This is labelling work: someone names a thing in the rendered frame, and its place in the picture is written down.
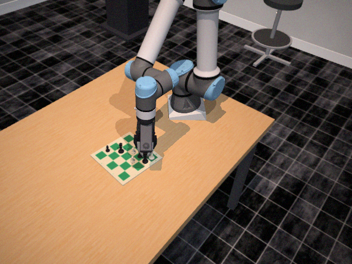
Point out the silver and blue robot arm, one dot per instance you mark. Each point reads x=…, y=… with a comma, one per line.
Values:
x=187, y=88

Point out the green and white chessboard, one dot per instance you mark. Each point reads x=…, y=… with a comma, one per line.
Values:
x=118, y=165

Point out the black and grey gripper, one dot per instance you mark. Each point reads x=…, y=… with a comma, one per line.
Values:
x=137, y=136

